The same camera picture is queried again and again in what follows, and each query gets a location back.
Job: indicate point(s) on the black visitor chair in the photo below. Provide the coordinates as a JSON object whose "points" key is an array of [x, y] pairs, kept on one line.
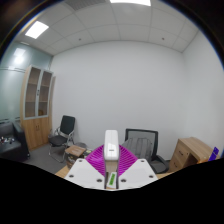
{"points": [[67, 125]]}

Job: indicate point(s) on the square ceiling light panel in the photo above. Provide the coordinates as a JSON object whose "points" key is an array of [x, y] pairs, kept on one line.
{"points": [[130, 2], [36, 29]]}

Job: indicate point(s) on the grey backpack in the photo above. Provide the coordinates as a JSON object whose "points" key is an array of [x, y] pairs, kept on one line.
{"points": [[140, 148]]}

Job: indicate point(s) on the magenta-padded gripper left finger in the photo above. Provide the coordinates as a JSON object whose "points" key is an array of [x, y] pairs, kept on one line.
{"points": [[83, 171]]}

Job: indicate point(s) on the black mesh office chair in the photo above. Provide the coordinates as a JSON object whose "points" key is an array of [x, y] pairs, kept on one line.
{"points": [[155, 140]]}

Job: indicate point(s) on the black sofa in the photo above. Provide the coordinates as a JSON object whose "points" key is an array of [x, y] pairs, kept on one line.
{"points": [[13, 146]]}

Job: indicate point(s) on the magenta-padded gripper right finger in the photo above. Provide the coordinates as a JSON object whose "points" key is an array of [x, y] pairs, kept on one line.
{"points": [[138, 171]]}

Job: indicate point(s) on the wooden cabinet with glass doors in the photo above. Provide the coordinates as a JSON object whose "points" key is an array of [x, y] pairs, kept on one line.
{"points": [[35, 130]]}

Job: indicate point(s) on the wooden drawer side desk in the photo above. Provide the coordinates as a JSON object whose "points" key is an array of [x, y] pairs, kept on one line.
{"points": [[190, 150]]}

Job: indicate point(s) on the white charger block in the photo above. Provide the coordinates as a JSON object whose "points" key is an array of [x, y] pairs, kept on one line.
{"points": [[111, 146]]}

